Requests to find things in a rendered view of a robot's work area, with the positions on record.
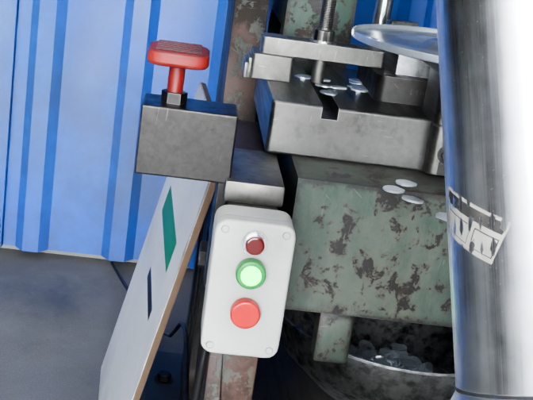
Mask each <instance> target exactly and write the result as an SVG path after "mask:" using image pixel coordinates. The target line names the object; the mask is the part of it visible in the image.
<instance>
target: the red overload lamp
mask: <svg viewBox="0 0 533 400"><path fill-rule="evenodd" d="M242 248H243V250H244V251H245V252H246V253H247V254H248V255H249V256H260V255H261V254H263V253H264V252H265V251H266V250H267V238H266V236H265V235H264V234H263V233H261V232H259V231H251V232H249V233H247V234H246V235H245V236H244V237H243V239H242Z"/></svg>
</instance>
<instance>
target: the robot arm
mask: <svg viewBox="0 0 533 400"><path fill-rule="evenodd" d="M435 5H436V20H437V36H438V52H439V82H440V97H441V113H442V129H443V158H444V175H445V190H446V206H447V235H448V252H449V267H450V282H451V312H452V329H453V344H454V374H455V392H454V394H453V396H452V398H451V400H533V0H435Z"/></svg>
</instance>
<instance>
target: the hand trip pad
mask: <svg viewBox="0 0 533 400"><path fill-rule="evenodd" d="M148 61H149V63H153V64H156V65H160V66H165V67H170V68H169V75H168V83H167V91H169V92H172V93H182V92H183V86H184V79H185V72H186V69H190V70H205V69H207V68H208V67H209V50H208V49H207V48H205V47H202V45H201V44H190V43H183V42H177V41H171V40H156V41H152V42H151V44H150V46H149V49H148Z"/></svg>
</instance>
